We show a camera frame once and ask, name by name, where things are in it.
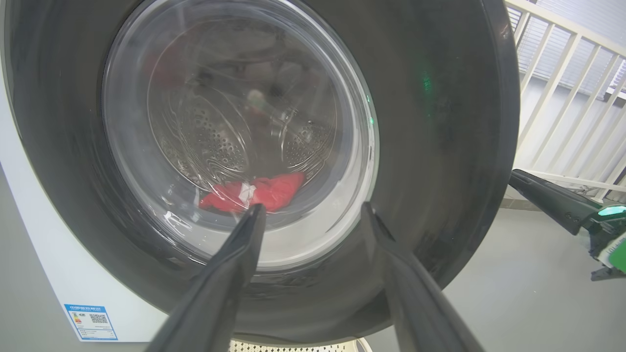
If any red and white garment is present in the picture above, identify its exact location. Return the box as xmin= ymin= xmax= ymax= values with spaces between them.
xmin=199 ymin=171 xmax=306 ymax=214

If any dark grey glass washer door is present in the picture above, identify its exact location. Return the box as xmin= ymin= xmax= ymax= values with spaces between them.
xmin=2 ymin=0 xmax=520 ymax=348

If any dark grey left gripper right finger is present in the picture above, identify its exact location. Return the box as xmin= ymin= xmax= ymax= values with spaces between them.
xmin=361 ymin=201 xmax=486 ymax=352

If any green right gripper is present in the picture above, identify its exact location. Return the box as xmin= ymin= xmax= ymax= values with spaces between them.
xmin=509 ymin=169 xmax=626 ymax=282

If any stainless steel washer drum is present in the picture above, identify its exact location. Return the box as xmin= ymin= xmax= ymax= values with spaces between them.
xmin=147 ymin=20 xmax=338 ymax=196

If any white slatted railing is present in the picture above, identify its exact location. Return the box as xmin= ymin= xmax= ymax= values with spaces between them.
xmin=504 ymin=0 xmax=626 ymax=203

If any blue energy label sticker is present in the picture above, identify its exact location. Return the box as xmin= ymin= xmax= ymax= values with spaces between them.
xmin=64 ymin=304 xmax=118 ymax=341

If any cream perforated laundry basket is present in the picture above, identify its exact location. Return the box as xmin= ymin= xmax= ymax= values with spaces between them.
xmin=229 ymin=337 xmax=373 ymax=352

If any white washing machine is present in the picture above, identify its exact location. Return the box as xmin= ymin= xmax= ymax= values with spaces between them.
xmin=0 ymin=0 xmax=169 ymax=343

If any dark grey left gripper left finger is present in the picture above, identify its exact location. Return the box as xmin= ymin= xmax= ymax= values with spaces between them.
xmin=146 ymin=203 xmax=268 ymax=352

